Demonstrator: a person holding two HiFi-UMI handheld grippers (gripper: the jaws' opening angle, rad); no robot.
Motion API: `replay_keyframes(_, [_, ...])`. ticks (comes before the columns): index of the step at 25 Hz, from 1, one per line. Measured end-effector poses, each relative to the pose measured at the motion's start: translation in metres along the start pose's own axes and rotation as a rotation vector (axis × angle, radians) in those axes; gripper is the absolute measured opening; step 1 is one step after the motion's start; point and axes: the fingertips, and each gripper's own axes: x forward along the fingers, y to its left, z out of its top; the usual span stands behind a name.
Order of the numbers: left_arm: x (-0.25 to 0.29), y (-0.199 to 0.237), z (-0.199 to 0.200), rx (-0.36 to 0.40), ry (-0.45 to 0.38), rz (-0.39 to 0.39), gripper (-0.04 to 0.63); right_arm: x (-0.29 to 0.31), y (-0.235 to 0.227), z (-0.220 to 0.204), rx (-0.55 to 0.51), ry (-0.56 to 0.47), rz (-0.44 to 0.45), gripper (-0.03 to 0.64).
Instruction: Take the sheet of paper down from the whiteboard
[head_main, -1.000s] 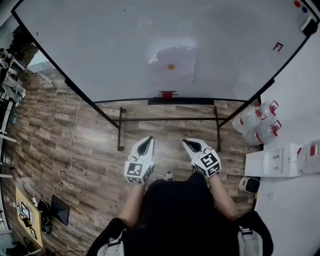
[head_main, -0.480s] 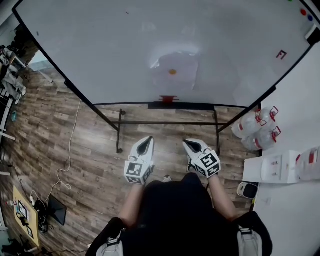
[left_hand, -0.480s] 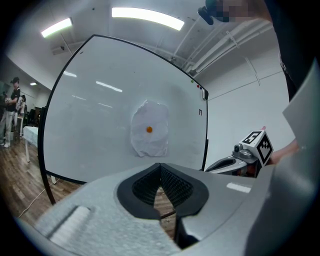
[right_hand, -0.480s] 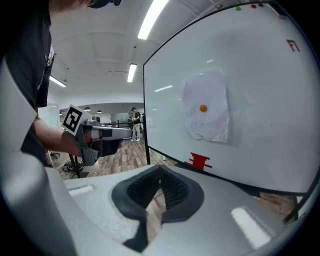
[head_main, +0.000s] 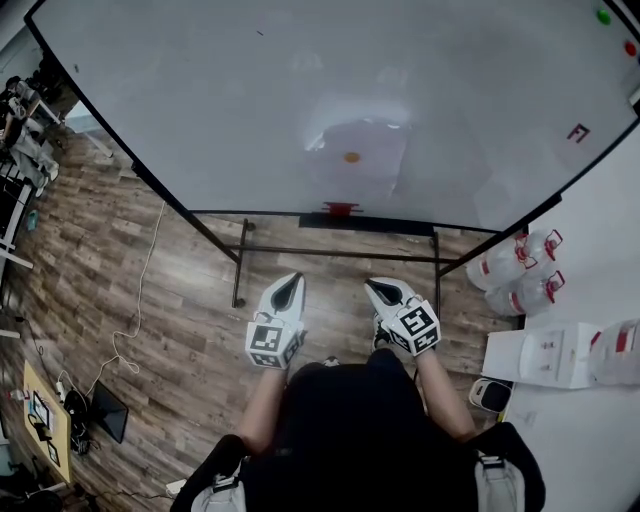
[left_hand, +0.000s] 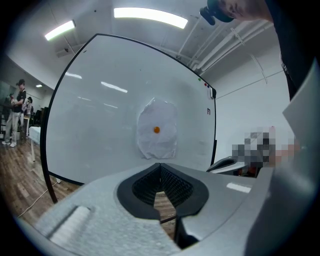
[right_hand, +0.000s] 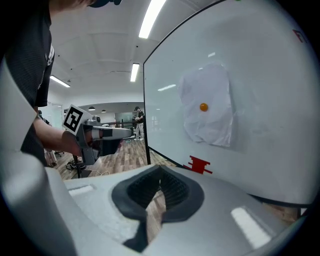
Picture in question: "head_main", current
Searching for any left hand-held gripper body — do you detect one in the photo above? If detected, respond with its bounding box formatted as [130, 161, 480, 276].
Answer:
[243, 311, 307, 371]

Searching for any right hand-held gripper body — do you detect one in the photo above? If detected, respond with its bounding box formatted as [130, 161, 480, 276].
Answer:
[382, 295, 441, 357]

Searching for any white whiteboard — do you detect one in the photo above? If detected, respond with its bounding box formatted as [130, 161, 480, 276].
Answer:
[23, 0, 640, 234]

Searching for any person's right forearm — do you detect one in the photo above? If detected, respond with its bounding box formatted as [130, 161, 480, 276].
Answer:
[413, 344, 477, 444]

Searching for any person's left forearm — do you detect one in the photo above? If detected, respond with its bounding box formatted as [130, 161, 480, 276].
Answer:
[235, 368, 292, 454]

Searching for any red whiteboard eraser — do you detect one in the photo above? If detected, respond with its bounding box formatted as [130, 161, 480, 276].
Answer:
[322, 201, 365, 217]

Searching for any small white space heater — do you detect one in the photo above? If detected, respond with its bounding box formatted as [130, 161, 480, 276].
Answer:
[468, 378, 514, 414]

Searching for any person's black top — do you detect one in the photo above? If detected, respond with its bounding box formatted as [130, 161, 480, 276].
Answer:
[169, 347, 546, 512]

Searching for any white water dispenser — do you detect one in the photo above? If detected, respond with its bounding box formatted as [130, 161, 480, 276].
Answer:
[481, 322, 616, 390]

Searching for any clear jug on dispenser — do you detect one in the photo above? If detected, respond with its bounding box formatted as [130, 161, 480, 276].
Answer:
[589, 318, 640, 386]

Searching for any yellow wooden table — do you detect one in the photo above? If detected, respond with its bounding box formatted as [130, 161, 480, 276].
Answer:
[23, 359, 73, 484]

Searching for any white metal rack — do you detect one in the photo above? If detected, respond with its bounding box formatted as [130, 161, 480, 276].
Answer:
[0, 159, 36, 271]

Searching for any white floor cable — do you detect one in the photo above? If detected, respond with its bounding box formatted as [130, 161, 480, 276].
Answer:
[84, 199, 166, 399]

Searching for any grey left shoulder strap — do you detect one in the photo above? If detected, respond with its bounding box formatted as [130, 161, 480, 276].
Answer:
[192, 467, 249, 512]

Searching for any grey shoulder strap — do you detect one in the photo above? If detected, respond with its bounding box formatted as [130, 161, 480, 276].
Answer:
[472, 452, 526, 512]
[192, 467, 249, 512]

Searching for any grey right shoulder strap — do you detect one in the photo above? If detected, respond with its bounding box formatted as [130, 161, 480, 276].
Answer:
[472, 452, 526, 512]

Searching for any black cable bundle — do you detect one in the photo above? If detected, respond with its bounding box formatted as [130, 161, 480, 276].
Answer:
[62, 389, 94, 454]

